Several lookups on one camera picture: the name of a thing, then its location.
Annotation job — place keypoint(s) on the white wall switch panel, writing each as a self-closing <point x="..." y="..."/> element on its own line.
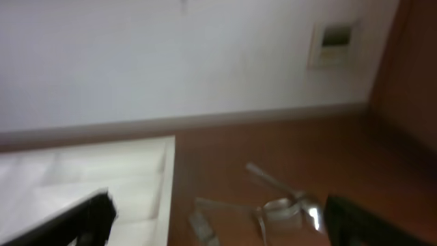
<point x="332" y="44"/>

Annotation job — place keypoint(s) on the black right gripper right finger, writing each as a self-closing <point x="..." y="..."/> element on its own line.
<point x="348" y="224"/>

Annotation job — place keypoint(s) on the steel tablespoon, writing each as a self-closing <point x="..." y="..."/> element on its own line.
<point x="309" y="204"/>
<point x="282" y="215"/>

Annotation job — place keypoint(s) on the steel fork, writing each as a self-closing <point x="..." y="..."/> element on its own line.
<point x="255" y="212"/>

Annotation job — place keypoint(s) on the white cutlery tray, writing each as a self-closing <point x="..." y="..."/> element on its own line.
<point x="37" y="185"/>

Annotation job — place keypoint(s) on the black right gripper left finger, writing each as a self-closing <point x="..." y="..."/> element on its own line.
<point x="59" y="220"/>

